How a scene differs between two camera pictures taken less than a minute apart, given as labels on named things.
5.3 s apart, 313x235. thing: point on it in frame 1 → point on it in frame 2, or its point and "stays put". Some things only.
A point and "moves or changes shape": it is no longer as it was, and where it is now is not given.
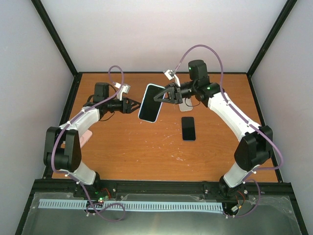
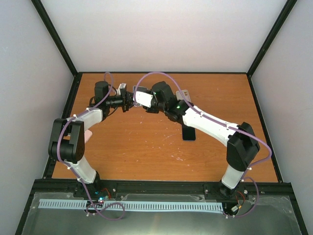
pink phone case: [85, 137] stays put
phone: [149, 107] moves or changes shape
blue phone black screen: [188, 129] stays put
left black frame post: [50, 26] stays put
